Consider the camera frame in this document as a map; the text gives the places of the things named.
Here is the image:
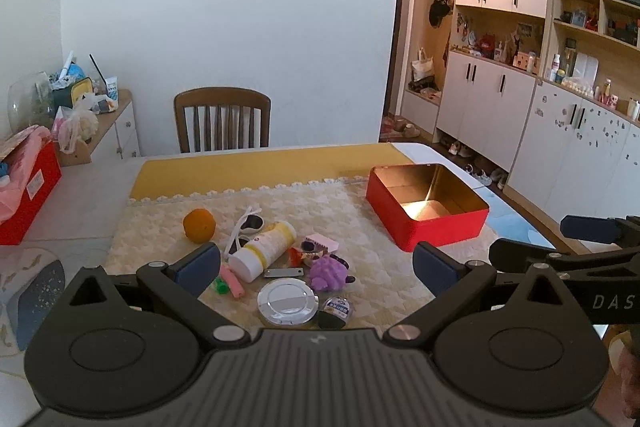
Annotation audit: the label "yellow table runner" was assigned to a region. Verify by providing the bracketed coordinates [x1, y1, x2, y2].
[129, 143, 413, 200]

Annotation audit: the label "pink comb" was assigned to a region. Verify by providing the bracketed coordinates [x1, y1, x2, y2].
[305, 233, 340, 254]

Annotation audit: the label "plastic bag of items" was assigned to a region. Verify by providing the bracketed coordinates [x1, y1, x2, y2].
[51, 106, 99, 154]

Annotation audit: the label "orange fruit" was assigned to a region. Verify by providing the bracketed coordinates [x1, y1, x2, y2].
[182, 208, 217, 244]

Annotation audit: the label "cream lace tablecloth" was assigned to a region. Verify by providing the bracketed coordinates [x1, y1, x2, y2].
[104, 178, 434, 332]

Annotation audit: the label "small round tin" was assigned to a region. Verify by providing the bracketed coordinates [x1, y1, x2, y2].
[321, 296, 352, 322]

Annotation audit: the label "white yellow lotion bottle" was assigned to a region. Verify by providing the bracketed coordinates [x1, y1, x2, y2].
[228, 221, 297, 283]

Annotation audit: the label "white wall cabinet unit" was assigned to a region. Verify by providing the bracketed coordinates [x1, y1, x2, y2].
[400, 0, 639, 225]

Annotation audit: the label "white sunglasses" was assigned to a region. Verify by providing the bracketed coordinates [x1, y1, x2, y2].
[222, 206, 265, 259]

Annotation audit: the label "person's hand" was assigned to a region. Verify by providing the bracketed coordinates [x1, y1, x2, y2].
[608, 329, 639, 421]

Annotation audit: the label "purple grape toy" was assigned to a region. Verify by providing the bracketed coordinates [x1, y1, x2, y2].
[309, 255, 346, 293]

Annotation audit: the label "red small snack packet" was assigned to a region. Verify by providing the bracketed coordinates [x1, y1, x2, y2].
[286, 246, 321, 268]

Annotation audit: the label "round silver compact mirror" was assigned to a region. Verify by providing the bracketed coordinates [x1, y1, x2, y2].
[256, 277, 319, 327]

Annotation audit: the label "teal yellow organizer box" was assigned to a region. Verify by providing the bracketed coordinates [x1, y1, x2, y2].
[52, 77, 93, 109]

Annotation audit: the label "white tote bag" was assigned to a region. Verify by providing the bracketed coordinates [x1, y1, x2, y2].
[411, 48, 434, 82]

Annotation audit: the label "red storage box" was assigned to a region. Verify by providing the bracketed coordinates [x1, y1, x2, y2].
[1, 142, 62, 246]

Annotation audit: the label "green small toy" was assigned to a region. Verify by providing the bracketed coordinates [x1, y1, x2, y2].
[213, 277, 230, 295]

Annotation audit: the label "white sneakers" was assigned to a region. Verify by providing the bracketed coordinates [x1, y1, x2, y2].
[465, 164, 508, 191]

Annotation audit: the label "white side cabinet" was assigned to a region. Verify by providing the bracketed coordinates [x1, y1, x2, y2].
[56, 88, 142, 167]

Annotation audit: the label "pink tube toy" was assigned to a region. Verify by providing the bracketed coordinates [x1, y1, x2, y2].
[219, 263, 245, 299]

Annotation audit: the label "red metal tin box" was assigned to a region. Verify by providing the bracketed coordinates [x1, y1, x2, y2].
[366, 164, 489, 253]

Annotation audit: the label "brown wooden chair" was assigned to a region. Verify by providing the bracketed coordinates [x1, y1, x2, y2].
[174, 87, 271, 153]

